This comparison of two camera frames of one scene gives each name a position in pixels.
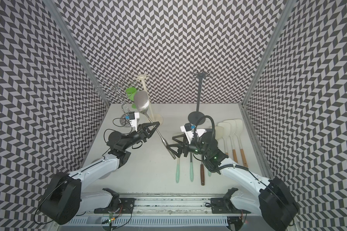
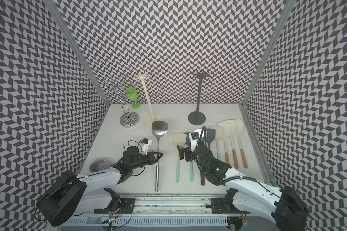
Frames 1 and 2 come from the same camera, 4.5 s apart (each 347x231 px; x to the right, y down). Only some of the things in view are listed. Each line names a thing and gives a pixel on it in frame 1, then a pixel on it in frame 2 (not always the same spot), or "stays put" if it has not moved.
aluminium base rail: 162,210 stays put
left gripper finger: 147,135 → 153,161
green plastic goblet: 130,91 stays put
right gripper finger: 185,140 → 181,151
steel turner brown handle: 202,174 stays put
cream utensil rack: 157,118 stays put
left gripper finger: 146,125 → 159,155
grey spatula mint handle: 191,170 stays put
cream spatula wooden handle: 239,130 stays put
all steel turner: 141,102 → 159,128
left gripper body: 133,138 → 143,160
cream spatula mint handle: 219,132 stays put
